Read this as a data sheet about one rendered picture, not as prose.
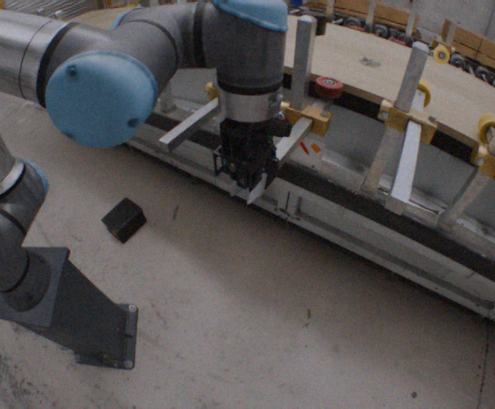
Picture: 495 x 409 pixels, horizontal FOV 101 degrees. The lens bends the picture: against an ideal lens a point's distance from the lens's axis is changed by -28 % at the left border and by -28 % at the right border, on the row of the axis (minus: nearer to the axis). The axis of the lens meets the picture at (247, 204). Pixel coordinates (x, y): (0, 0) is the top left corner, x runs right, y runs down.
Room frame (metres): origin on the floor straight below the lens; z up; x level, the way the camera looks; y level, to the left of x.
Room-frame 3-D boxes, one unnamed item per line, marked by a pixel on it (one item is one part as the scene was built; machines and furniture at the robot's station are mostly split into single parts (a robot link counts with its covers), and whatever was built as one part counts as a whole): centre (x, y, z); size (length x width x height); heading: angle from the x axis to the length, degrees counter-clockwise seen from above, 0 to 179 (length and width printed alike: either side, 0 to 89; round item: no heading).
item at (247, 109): (0.36, -0.01, 1.05); 0.10 x 0.09 x 0.05; 58
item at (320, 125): (0.63, -0.15, 0.85); 0.14 x 0.06 x 0.05; 58
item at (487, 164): (0.36, -0.57, 0.95); 0.14 x 0.06 x 0.05; 58
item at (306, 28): (0.64, -0.13, 0.87); 0.04 x 0.04 x 0.48; 58
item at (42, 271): (0.22, 0.66, 0.65); 0.19 x 0.19 x 0.10
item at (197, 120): (0.69, 0.08, 0.84); 0.44 x 0.03 x 0.04; 148
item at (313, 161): (0.63, -0.09, 0.75); 0.26 x 0.01 x 0.10; 58
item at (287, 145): (0.56, -0.13, 0.84); 0.43 x 0.03 x 0.04; 148
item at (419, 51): (0.51, -0.34, 0.89); 0.04 x 0.04 x 0.48; 58
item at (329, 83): (0.73, -0.23, 0.85); 0.08 x 0.08 x 0.11
